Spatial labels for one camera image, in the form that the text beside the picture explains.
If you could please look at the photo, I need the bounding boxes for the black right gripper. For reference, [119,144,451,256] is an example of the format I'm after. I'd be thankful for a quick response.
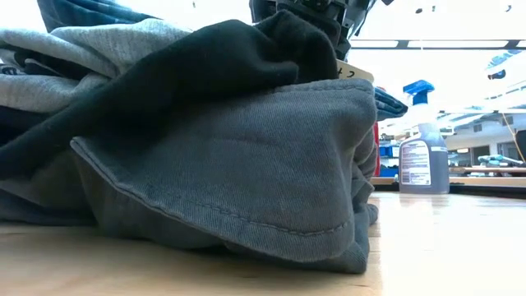
[248,0,377,62]

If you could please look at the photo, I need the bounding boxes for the black garment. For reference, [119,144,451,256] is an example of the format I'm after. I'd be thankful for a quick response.
[0,9,340,183]

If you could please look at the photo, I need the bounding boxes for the dark grey pants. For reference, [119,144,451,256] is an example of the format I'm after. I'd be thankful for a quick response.
[0,77,381,275]

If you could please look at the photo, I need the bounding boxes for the light grey sweatshirt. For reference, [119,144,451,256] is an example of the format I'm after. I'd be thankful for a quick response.
[0,17,195,114]

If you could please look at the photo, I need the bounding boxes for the blue denim jeans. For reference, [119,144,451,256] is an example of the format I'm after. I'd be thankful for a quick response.
[35,0,409,123]

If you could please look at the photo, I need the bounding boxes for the beige paper tag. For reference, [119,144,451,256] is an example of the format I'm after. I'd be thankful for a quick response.
[335,58,376,84]

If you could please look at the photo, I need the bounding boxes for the red plastic bin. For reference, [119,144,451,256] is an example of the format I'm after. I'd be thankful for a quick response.
[371,121,382,178]

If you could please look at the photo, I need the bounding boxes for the spray bottle with blue trigger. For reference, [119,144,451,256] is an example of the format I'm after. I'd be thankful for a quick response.
[398,79,450,195]

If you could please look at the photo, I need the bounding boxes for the teal grey device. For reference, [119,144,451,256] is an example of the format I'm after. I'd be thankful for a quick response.
[478,154,525,168]

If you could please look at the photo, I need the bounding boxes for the yellow slanted cord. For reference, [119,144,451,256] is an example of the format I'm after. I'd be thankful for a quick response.
[501,111,526,164]

